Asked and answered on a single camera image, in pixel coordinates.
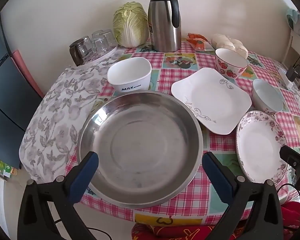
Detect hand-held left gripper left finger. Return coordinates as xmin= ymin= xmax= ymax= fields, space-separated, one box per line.
xmin=17 ymin=151 xmax=99 ymax=240

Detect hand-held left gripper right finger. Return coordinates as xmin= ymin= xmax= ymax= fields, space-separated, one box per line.
xmin=202 ymin=151 xmax=284 ymax=240

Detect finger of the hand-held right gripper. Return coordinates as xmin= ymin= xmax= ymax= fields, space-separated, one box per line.
xmin=279 ymin=145 xmax=300 ymax=193

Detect pink floral round plate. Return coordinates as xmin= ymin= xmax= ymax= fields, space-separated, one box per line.
xmin=236 ymin=110 xmax=289 ymax=183

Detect small pale blue bowl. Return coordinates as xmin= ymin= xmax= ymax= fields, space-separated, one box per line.
xmin=252 ymin=79 xmax=284 ymax=114

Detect stainless steel basin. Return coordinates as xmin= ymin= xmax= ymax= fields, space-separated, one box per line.
xmin=76 ymin=91 xmax=204 ymax=208

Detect white square plate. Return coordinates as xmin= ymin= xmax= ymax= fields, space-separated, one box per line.
xmin=171 ymin=67 xmax=252 ymax=135

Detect strawberry print bowl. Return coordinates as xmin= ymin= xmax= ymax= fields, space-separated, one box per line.
xmin=214 ymin=48 xmax=248 ymax=80

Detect white square bowl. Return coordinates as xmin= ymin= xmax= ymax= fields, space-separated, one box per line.
xmin=107 ymin=57 xmax=152 ymax=93

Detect white power strip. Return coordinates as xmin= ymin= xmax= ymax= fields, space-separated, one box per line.
xmin=277 ymin=67 xmax=294 ymax=90

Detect red printed cushion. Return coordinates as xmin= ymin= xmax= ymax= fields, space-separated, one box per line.
xmin=131 ymin=201 xmax=300 ymax=240

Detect black power adapter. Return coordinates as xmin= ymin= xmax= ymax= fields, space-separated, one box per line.
xmin=286 ymin=65 xmax=300 ymax=82

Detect green printed packets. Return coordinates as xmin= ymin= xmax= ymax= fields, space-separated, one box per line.
xmin=0 ymin=154 xmax=18 ymax=181

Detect white shelf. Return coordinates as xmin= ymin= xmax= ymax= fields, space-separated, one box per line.
xmin=281 ymin=27 xmax=300 ymax=67

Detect dark cabinet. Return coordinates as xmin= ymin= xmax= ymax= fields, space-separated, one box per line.
xmin=0 ymin=15 xmax=44 ymax=169

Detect pink board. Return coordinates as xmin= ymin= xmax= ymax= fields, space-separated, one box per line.
xmin=11 ymin=50 xmax=45 ymax=98

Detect white round tray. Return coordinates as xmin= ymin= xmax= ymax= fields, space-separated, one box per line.
xmin=82 ymin=45 xmax=118 ymax=65

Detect bag of steamed buns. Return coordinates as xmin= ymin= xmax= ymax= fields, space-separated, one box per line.
xmin=212 ymin=33 xmax=249 ymax=58

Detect teal cloth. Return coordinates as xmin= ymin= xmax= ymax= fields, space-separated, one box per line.
xmin=287 ymin=9 xmax=300 ymax=28

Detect orange snack packet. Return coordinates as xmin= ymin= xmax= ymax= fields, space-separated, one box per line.
xmin=192 ymin=39 xmax=215 ymax=52
xmin=186 ymin=32 xmax=208 ymax=41

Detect napa cabbage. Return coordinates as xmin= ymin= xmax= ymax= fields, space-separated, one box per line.
xmin=112 ymin=2 xmax=150 ymax=48

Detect stainless steel thermos jug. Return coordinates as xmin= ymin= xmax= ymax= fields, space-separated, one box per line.
xmin=147 ymin=0 xmax=182 ymax=52

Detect glass pitcher with dark handle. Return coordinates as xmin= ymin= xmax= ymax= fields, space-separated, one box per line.
xmin=69 ymin=36 xmax=93 ymax=67

